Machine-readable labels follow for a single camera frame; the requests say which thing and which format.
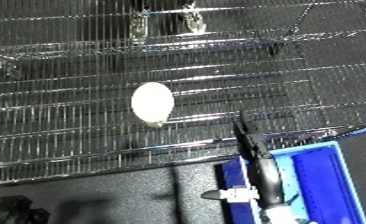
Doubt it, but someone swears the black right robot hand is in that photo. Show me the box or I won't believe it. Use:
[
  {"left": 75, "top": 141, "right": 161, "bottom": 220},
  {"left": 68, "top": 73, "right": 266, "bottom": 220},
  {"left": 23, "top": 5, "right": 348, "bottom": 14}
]
[{"left": 198, "top": 110, "right": 290, "bottom": 214}]

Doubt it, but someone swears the white paper cup green band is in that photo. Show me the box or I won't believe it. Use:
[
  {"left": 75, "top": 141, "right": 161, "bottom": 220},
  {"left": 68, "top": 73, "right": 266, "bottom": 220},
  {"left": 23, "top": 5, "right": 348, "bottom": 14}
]
[{"left": 129, "top": 81, "right": 176, "bottom": 129}]

